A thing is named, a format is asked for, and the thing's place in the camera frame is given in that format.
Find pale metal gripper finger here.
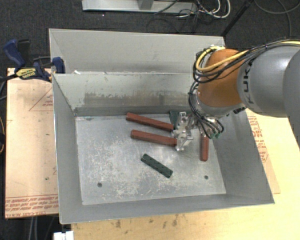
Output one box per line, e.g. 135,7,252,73
171,130,194,152
176,111,191,133

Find dark green flat block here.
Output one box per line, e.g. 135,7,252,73
169,110,181,130
140,153,174,179

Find red-brown flat block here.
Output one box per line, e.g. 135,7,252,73
199,133,210,162
125,112,175,132
130,129,178,148

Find grey metal bin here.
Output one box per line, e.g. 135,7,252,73
48,28,275,225

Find brown cardboard board red print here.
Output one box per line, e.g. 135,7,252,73
4,67,281,220

